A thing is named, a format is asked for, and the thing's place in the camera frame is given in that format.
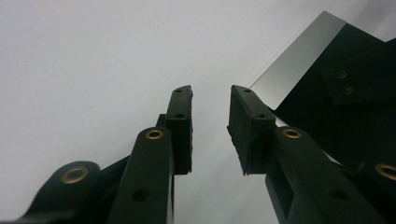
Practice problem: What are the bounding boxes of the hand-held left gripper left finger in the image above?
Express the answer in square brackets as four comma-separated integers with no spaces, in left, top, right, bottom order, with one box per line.
[106,84,194,224]

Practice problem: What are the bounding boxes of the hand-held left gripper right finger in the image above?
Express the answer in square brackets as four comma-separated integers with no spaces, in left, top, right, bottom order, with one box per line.
[226,84,390,224]

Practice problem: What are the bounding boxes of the black and white folding case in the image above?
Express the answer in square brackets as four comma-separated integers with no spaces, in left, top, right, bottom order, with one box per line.
[247,10,396,178]

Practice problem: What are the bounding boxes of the white paper sheet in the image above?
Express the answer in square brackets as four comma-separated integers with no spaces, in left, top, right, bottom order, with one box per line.
[0,0,396,224]

